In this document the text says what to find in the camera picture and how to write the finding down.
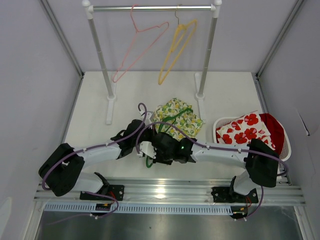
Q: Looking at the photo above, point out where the green hanger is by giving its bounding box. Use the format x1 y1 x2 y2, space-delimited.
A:
145 107 193 169

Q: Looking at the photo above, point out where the lemon print skirt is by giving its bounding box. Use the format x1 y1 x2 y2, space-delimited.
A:
152 97 204 141

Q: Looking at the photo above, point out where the red poppy print cloth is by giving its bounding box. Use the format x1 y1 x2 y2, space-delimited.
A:
214 111 276 150

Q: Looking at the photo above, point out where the yellow hanger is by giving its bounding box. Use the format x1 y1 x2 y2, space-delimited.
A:
158 4 198 85

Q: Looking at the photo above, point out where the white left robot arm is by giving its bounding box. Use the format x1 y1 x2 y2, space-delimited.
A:
38 119 155 200

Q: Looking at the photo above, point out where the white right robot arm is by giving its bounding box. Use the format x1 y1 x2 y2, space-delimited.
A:
151 132 279 202

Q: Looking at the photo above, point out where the pink hanger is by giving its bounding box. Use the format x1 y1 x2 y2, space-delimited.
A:
112 4 170 83

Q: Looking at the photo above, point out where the white clothes rack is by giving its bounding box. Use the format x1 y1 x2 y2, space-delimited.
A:
82 0 222 125

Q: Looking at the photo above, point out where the white laundry basket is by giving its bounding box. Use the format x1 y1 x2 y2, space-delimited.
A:
212 117 292 162

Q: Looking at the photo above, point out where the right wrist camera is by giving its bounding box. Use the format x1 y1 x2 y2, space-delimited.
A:
137 141 157 159

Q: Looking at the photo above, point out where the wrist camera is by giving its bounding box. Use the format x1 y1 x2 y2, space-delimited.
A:
137 141 157 159
140 111 154 126

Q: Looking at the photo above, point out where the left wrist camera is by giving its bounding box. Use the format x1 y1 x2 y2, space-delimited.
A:
140 111 154 126

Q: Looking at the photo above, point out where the aluminium mounting rail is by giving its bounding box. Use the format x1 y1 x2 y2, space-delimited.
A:
33 177 306 206

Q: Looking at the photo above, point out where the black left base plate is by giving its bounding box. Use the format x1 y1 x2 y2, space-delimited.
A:
79 184 125 201

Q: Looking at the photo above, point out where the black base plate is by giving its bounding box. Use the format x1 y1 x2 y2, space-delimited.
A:
211 186 259 204
79 184 125 201

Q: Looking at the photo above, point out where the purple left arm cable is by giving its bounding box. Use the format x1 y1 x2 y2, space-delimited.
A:
41 102 148 226

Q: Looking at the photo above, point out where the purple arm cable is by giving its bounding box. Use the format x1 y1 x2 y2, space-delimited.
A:
41 102 148 226
136 121 290 222

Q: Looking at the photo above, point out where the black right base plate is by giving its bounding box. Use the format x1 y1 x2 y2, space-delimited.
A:
211 186 259 204

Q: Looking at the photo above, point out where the white slotted cable duct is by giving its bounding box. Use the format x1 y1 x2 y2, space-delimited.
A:
44 202 233 216

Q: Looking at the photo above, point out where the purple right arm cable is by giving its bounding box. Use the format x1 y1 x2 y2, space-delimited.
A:
136 121 290 222

